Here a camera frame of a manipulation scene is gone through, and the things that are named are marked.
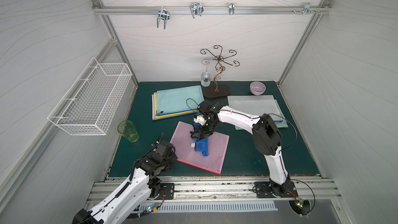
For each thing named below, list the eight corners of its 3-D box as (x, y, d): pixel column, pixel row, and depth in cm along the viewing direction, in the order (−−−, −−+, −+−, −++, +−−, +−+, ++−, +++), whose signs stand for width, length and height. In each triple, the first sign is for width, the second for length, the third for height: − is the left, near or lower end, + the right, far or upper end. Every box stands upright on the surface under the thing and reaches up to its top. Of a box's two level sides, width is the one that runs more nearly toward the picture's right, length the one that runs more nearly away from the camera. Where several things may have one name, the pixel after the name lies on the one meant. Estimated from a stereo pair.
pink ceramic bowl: (250, 95, 114) (252, 90, 110) (247, 85, 121) (249, 80, 117) (264, 95, 114) (267, 90, 110) (261, 85, 121) (263, 80, 117)
